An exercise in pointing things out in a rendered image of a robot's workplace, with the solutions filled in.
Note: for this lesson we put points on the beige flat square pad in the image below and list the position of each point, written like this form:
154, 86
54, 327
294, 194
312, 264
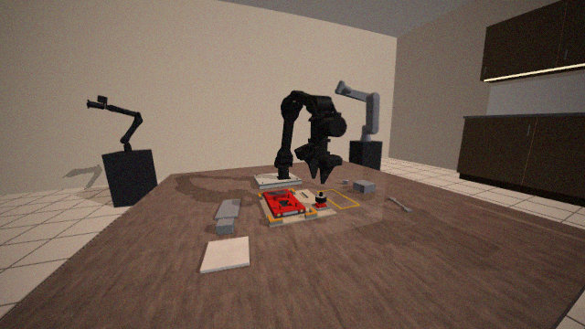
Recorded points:
226, 254

